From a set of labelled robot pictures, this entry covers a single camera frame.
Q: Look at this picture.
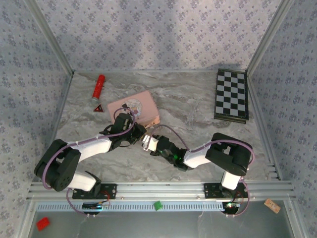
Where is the grey slotted cable duct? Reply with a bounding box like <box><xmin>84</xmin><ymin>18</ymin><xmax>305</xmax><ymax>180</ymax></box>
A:
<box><xmin>36</xmin><ymin>202</ymin><xmax>229</xmax><ymax>212</ymax></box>

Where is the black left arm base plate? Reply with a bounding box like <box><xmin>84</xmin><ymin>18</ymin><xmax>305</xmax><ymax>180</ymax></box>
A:
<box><xmin>72</xmin><ymin>183</ymin><xmax>117</xmax><ymax>200</ymax></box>

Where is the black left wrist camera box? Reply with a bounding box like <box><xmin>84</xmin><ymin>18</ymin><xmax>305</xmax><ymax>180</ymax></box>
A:
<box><xmin>113</xmin><ymin>113</ymin><xmax>136</xmax><ymax>130</ymax></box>

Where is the red toy block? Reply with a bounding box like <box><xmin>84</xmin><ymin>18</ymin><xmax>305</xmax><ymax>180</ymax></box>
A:
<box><xmin>36</xmin><ymin>217</ymin><xmax>51</xmax><ymax>230</ymax></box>

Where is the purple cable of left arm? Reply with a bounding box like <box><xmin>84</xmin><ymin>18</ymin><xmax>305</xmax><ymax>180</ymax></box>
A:
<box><xmin>41</xmin><ymin>107</ymin><xmax>136</xmax><ymax>190</ymax></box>

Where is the pink box with round picture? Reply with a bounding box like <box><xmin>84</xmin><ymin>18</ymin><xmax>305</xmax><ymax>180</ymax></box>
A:
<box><xmin>106</xmin><ymin>90</ymin><xmax>160</xmax><ymax>128</ymax></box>

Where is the black and grey chessboard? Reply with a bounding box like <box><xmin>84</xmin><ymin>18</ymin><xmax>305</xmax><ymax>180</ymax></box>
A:
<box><xmin>213</xmin><ymin>68</ymin><xmax>250</xmax><ymax>124</ymax></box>

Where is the aluminium rail frame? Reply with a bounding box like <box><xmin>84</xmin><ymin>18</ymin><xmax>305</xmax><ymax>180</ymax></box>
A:
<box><xmin>14</xmin><ymin>0</ymin><xmax>308</xmax><ymax>238</ymax></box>

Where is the red flashlight with silver head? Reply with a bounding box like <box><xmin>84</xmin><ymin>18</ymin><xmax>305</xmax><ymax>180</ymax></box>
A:
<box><xmin>90</xmin><ymin>74</ymin><xmax>106</xmax><ymax>106</ymax></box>

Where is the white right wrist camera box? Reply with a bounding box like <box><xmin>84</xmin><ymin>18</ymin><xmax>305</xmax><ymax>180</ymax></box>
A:
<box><xmin>141</xmin><ymin>135</ymin><xmax>159</xmax><ymax>152</ymax></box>

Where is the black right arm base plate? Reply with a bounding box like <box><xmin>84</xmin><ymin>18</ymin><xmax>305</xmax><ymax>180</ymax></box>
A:
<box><xmin>203</xmin><ymin>182</ymin><xmax>249</xmax><ymax>199</ymax></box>

